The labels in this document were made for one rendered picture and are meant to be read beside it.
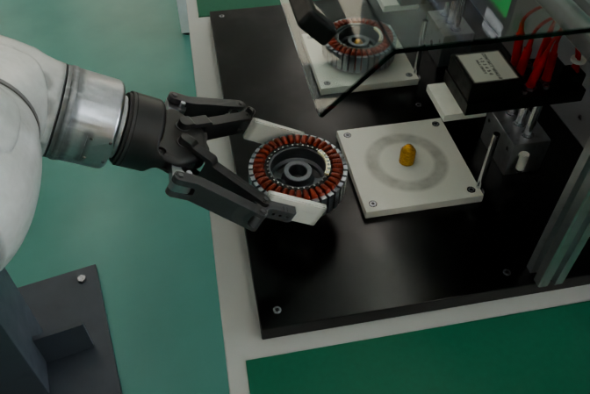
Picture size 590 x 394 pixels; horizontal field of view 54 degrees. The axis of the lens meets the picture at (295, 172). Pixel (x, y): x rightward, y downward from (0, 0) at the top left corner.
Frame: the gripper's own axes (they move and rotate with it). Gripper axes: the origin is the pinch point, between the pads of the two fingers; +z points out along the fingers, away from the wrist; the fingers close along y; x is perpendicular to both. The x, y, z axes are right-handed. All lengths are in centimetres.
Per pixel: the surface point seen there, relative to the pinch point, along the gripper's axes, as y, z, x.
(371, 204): 1.6, 10.7, -0.5
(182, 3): -166, 22, -67
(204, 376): -19, 25, -82
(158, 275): -50, 16, -87
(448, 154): -4.9, 21.4, 5.5
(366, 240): 5.9, 9.8, -2.4
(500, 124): -5.2, 24.9, 12.1
